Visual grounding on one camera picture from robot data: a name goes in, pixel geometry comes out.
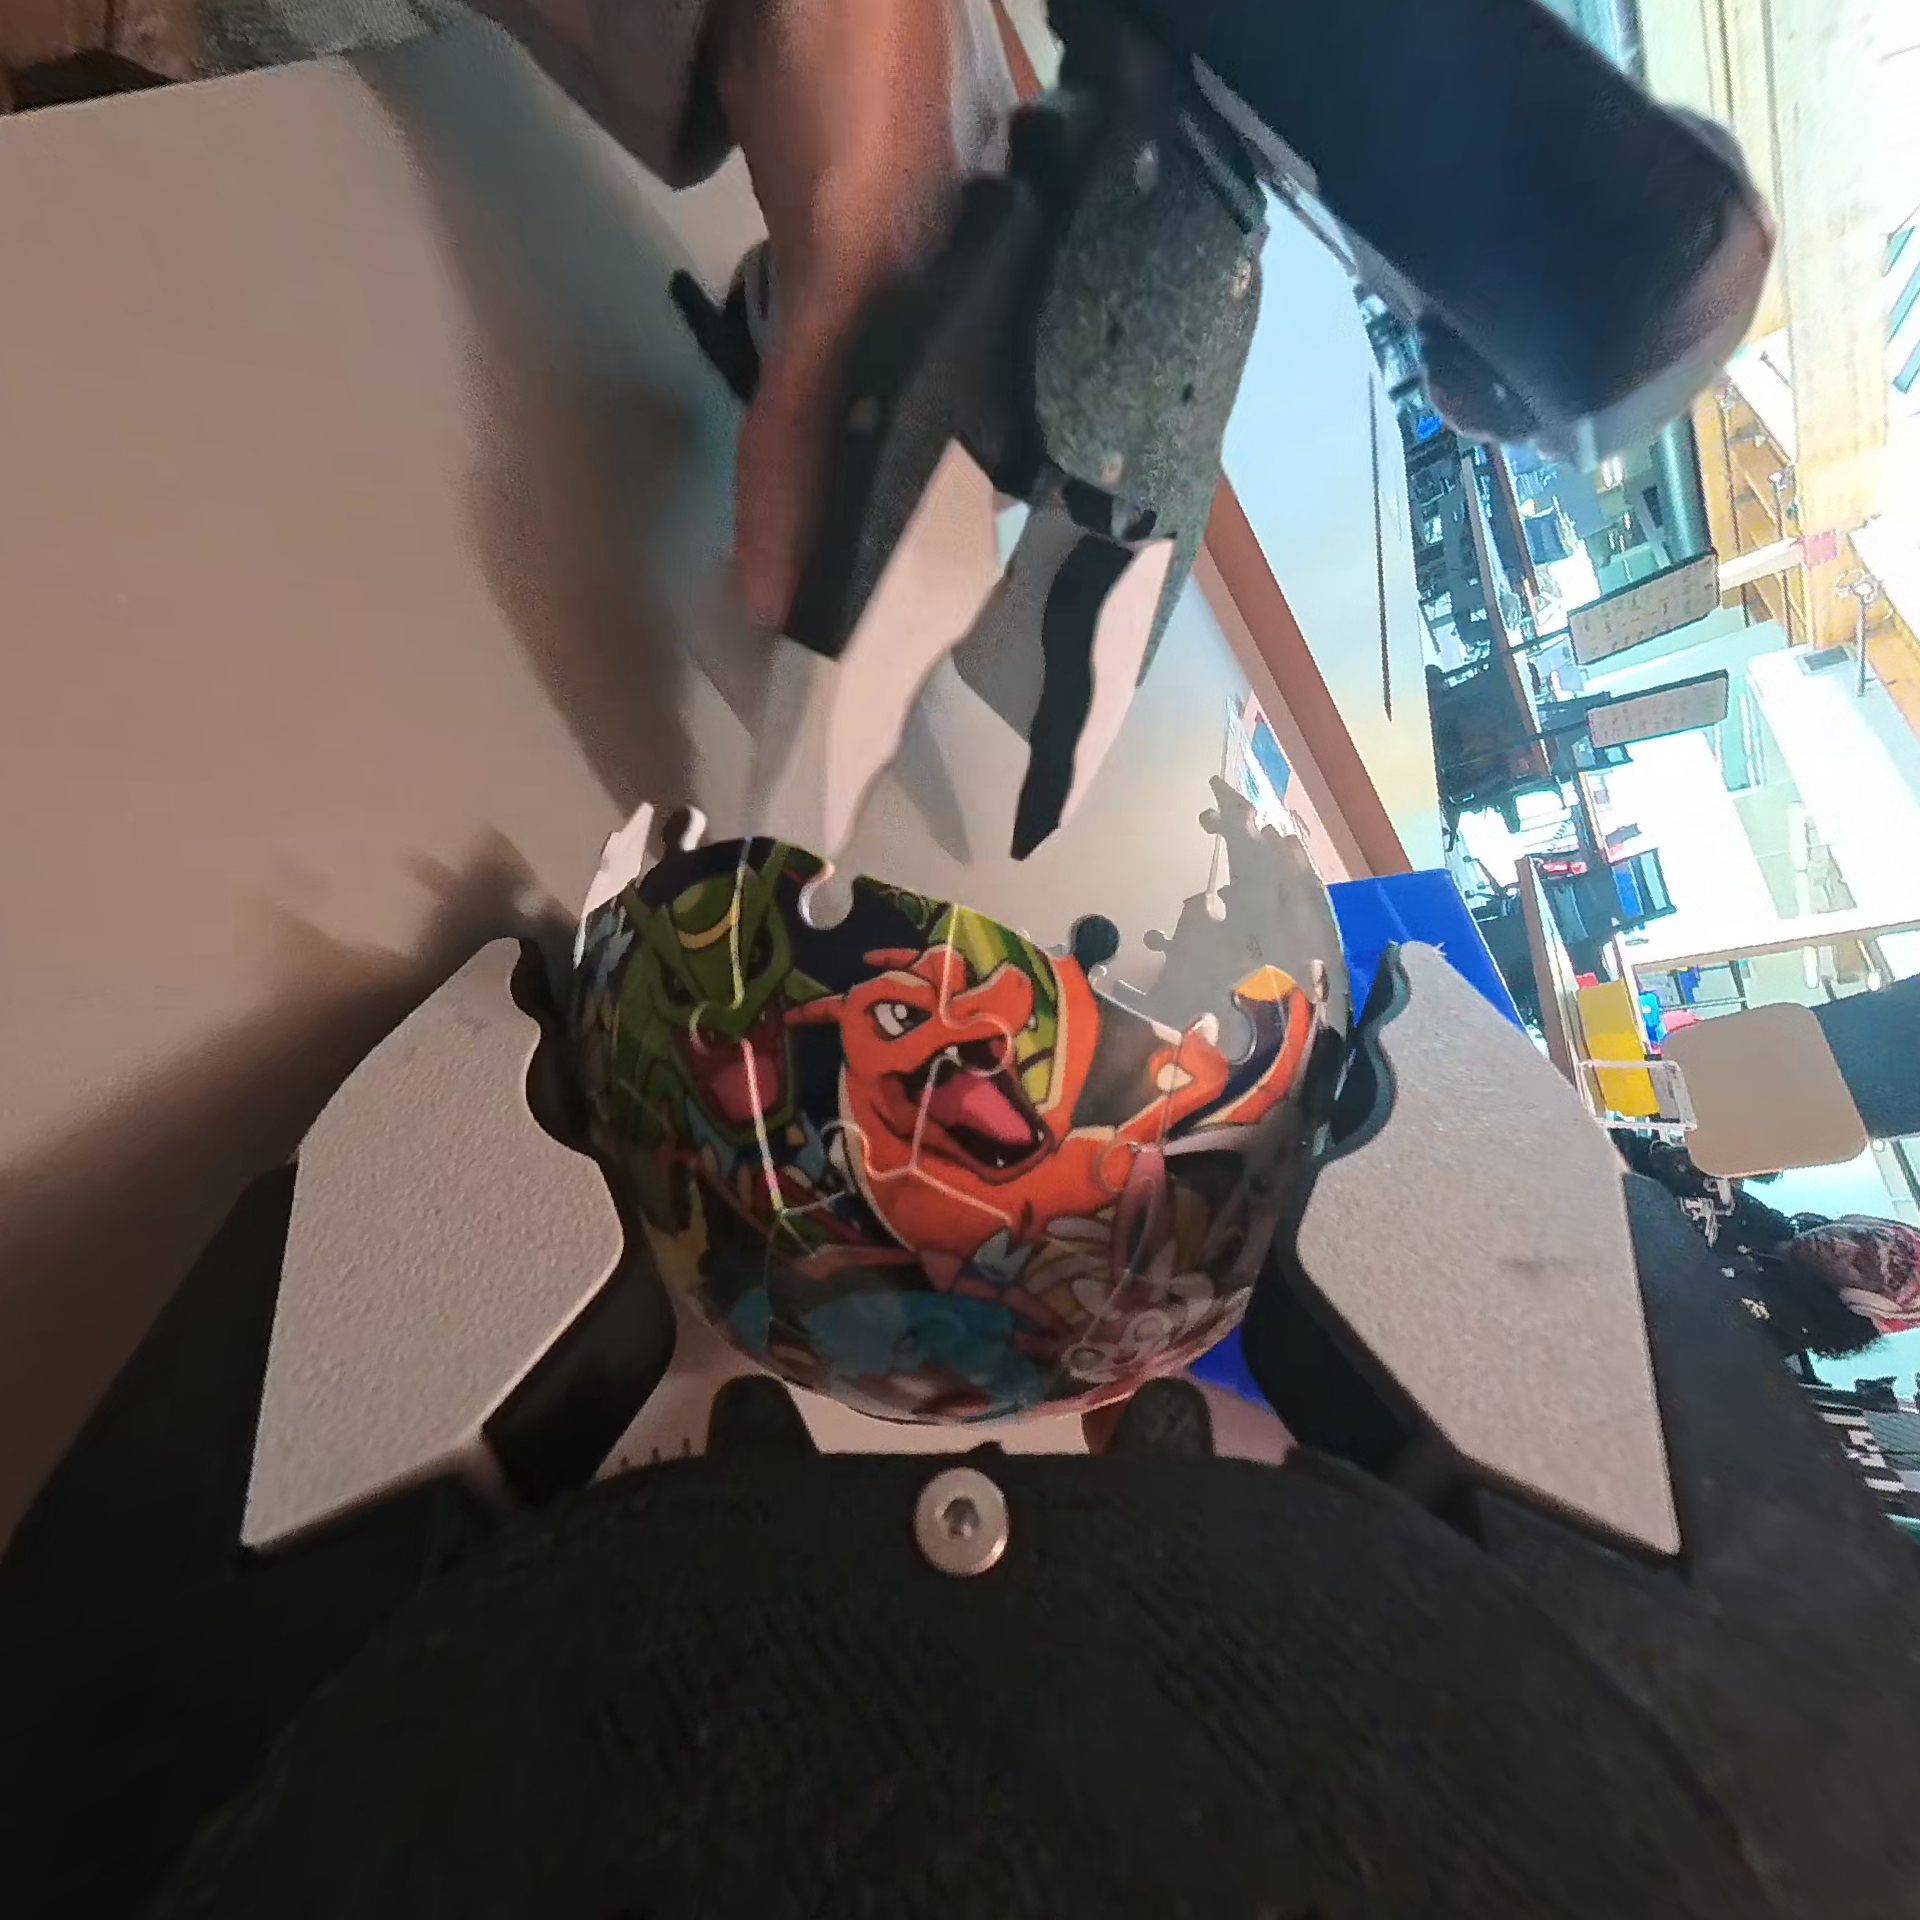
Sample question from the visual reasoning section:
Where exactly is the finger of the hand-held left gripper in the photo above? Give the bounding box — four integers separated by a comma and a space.
815, 440, 1014, 868
957, 504, 1182, 865

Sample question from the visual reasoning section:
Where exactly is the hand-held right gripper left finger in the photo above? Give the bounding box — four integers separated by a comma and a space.
241, 937, 677, 1553

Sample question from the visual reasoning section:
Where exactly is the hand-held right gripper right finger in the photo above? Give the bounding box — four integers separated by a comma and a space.
1241, 942, 1684, 1560

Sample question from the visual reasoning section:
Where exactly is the half-built cartoon puzzle ball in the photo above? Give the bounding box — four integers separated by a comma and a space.
569, 772, 1353, 1424

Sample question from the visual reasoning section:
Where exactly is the person's left hand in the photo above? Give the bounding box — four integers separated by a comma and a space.
719, 0, 1051, 628

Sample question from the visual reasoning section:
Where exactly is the neighbouring grey table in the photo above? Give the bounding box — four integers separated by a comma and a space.
1183, 257, 1419, 887

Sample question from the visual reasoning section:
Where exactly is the printed instruction leaflet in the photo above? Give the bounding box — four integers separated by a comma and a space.
1223, 691, 1321, 874

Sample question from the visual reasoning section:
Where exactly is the yellow box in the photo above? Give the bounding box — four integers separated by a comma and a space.
1575, 984, 1644, 1120

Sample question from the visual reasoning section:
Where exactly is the tan square panel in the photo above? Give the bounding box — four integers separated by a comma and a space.
1663, 1001, 1870, 1180

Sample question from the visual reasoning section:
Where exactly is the blue plastic bin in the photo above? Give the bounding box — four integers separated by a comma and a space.
1201, 872, 1524, 1414

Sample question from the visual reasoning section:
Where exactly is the black square panel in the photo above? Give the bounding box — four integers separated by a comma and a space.
1809, 977, 1920, 1144

